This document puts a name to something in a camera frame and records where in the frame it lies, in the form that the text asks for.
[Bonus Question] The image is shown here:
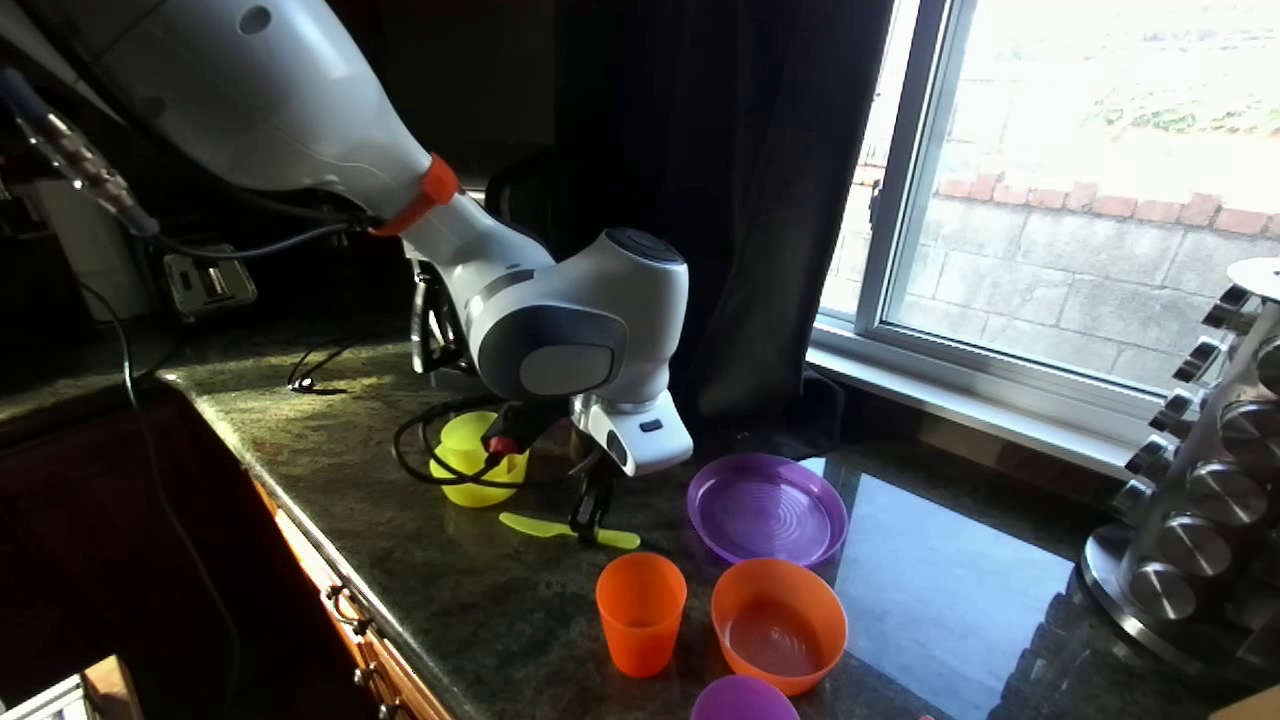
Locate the orange plastic bowl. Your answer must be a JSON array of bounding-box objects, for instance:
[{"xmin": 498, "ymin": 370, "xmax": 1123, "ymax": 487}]
[{"xmin": 712, "ymin": 561, "xmax": 852, "ymax": 694}]

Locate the purple plastic cup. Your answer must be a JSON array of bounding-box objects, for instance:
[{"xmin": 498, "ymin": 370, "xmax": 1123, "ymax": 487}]
[{"xmin": 690, "ymin": 677, "xmax": 802, "ymax": 720}]

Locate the orange plastic cup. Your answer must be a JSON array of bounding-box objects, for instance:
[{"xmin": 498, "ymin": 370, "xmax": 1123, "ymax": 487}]
[{"xmin": 593, "ymin": 550, "xmax": 690, "ymax": 678}]

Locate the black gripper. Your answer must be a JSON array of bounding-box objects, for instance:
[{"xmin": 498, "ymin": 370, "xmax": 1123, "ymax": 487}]
[{"xmin": 569, "ymin": 449, "xmax": 619, "ymax": 516}]

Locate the purple plastic plate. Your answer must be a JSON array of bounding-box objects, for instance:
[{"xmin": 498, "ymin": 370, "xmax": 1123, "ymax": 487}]
[{"xmin": 685, "ymin": 451, "xmax": 850, "ymax": 569}]

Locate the wall power outlet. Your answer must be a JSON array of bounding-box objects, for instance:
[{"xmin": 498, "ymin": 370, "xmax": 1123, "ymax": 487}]
[{"xmin": 161, "ymin": 251, "xmax": 256, "ymax": 321}]

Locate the black curtain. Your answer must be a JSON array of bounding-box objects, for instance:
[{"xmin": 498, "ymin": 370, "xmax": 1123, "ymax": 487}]
[{"xmin": 487, "ymin": 0, "xmax": 898, "ymax": 455}]

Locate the metal cabinet handle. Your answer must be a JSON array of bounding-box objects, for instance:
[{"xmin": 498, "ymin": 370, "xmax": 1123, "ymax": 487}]
[{"xmin": 322, "ymin": 581, "xmax": 381, "ymax": 687}]

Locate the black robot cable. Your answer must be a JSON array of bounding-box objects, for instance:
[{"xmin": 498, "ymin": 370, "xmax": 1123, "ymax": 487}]
[{"xmin": 387, "ymin": 397, "xmax": 531, "ymax": 487}]

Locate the yellow plastic knife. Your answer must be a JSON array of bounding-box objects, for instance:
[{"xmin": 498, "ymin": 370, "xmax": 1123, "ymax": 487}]
[{"xmin": 498, "ymin": 510, "xmax": 644, "ymax": 550}]

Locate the window frame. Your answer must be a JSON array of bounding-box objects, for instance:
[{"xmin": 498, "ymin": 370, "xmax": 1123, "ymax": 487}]
[{"xmin": 814, "ymin": 0, "xmax": 1140, "ymax": 477}]

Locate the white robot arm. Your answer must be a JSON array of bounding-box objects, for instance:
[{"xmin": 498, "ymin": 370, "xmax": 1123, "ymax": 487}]
[{"xmin": 5, "ymin": 0, "xmax": 693, "ymax": 477}]

